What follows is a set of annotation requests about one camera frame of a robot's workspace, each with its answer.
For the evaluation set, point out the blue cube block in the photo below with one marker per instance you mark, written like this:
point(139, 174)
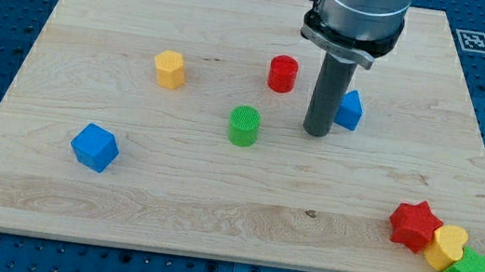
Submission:
point(95, 147)

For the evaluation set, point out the green cylinder block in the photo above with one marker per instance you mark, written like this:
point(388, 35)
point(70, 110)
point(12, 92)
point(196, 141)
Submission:
point(244, 123)

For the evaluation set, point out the yellow hexagon block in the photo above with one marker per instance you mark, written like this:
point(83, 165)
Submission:
point(169, 67)

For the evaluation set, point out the red cylinder block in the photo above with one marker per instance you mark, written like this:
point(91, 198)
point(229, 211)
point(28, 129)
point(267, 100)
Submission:
point(282, 73)

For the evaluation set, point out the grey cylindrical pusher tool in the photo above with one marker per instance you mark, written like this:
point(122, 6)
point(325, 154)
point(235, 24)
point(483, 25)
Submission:
point(332, 83)

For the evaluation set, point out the wooden board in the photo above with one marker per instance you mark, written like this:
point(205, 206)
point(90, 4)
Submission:
point(180, 186)

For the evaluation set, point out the white fiducial marker tag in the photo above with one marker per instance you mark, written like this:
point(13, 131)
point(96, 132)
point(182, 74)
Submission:
point(470, 41)

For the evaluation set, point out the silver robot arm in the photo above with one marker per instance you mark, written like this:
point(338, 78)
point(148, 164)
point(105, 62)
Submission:
point(355, 31)

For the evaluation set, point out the blue triangle block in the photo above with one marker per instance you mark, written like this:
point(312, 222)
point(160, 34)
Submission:
point(350, 110)

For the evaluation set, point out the red star block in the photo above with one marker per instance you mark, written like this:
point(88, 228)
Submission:
point(414, 225)

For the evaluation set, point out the yellow heart block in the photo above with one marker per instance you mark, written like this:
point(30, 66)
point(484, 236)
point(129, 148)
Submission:
point(446, 247)

